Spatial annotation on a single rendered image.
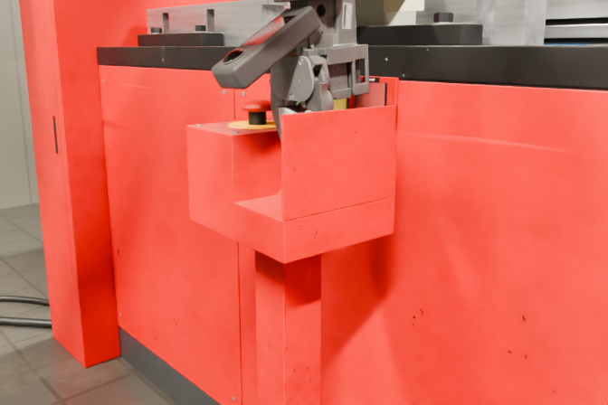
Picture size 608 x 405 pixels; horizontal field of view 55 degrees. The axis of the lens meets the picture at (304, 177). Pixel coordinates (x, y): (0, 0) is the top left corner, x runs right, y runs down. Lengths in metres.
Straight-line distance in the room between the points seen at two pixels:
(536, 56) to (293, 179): 0.31
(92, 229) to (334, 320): 0.87
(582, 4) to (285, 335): 0.73
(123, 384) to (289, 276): 1.07
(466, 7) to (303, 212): 0.44
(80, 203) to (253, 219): 1.07
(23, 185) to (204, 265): 2.46
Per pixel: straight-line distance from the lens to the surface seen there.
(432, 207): 0.81
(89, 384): 1.74
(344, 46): 0.63
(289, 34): 0.59
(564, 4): 1.12
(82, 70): 1.62
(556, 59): 0.71
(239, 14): 1.29
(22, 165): 3.64
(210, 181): 0.69
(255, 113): 0.71
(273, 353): 0.75
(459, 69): 0.77
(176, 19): 1.50
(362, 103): 0.69
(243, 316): 1.21
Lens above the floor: 0.87
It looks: 12 degrees down
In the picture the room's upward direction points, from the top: straight up
